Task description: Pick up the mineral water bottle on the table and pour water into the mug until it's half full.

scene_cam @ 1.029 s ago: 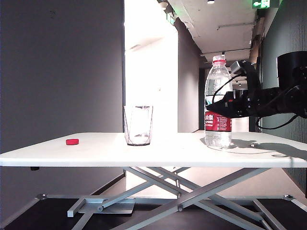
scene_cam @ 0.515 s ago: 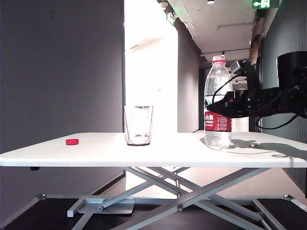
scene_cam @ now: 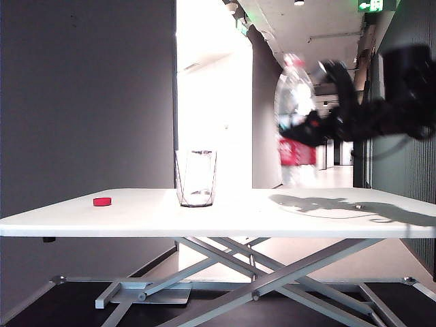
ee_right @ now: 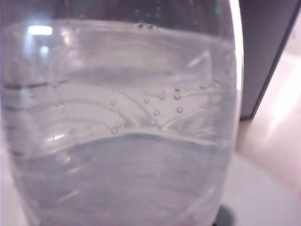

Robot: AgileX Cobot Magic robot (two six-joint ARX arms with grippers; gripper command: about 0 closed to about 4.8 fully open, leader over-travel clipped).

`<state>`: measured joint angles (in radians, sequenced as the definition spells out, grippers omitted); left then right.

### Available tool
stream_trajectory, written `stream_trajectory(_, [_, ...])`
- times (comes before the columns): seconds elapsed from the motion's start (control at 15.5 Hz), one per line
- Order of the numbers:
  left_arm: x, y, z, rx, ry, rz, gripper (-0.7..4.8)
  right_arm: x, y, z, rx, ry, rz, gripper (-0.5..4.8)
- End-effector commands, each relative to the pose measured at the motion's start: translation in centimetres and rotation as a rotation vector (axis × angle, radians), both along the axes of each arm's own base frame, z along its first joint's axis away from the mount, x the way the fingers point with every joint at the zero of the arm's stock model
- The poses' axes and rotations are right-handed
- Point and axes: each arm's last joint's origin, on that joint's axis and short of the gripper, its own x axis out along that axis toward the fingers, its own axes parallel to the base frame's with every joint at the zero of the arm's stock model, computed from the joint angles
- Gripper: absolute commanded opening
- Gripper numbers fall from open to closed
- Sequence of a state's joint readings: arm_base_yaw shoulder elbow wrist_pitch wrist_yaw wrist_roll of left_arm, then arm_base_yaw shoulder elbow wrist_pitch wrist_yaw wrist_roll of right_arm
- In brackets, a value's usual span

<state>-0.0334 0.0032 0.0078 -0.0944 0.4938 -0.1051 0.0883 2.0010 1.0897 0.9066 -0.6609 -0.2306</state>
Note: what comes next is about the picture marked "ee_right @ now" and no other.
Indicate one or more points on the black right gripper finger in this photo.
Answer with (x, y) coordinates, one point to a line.
(224, 216)

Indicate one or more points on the clear water bottle red label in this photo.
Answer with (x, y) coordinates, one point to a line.
(117, 117)

